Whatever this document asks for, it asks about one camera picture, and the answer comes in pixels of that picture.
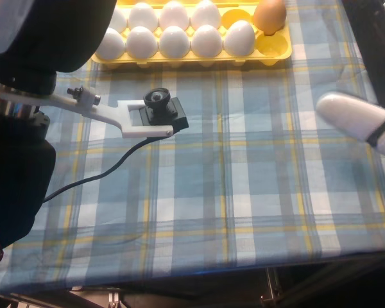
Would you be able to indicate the yellow plastic package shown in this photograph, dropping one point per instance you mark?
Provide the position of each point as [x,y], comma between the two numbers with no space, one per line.
[272,48]

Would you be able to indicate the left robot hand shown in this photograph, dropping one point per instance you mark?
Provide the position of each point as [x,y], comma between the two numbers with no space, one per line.
[70,32]

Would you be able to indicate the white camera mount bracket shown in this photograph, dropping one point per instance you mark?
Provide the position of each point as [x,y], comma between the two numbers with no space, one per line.
[99,112]

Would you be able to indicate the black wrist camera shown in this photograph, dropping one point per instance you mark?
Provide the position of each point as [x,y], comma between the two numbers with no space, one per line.
[176,118]

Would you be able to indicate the tan brown egg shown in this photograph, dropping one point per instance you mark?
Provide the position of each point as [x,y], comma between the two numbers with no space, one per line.
[270,16]

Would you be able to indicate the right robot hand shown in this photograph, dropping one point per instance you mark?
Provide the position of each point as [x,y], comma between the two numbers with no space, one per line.
[349,115]

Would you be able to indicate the blue plaid tablecloth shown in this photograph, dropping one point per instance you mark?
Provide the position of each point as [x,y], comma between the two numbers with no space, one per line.
[244,176]

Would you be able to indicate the metal table frame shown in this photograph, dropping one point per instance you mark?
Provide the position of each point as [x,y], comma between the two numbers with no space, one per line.
[272,288]

